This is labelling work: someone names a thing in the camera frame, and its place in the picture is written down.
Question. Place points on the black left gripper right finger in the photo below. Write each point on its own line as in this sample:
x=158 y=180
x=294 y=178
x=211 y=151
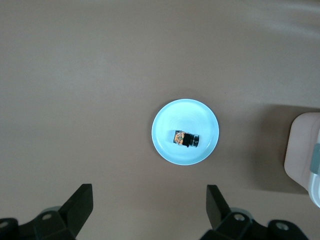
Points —
x=220 y=215

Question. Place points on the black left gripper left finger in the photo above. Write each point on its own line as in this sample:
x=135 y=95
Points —
x=72 y=212

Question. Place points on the pink storage box white lid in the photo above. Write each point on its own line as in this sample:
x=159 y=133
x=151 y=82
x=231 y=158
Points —
x=300 y=150

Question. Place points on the light blue round plate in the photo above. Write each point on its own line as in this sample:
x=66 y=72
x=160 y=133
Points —
x=185 y=115

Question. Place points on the brown table cover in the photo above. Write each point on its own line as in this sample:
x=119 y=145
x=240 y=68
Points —
x=75 y=75

